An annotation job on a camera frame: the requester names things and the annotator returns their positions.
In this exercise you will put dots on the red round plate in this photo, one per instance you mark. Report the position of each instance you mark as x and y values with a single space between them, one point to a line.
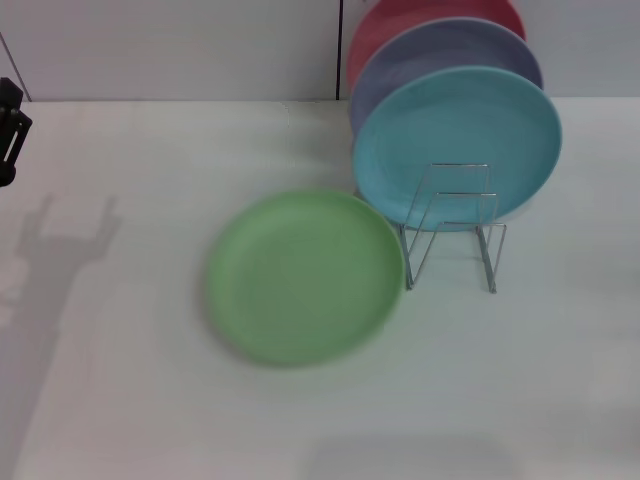
400 20

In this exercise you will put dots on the purple round plate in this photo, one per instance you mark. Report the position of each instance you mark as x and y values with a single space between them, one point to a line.
440 50

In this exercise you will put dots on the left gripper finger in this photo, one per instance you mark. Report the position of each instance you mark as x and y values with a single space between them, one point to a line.
5 100

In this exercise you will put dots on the green round plate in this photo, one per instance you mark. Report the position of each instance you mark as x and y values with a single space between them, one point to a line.
305 280

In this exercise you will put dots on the teal round plate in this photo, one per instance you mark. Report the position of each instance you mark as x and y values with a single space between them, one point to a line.
450 125

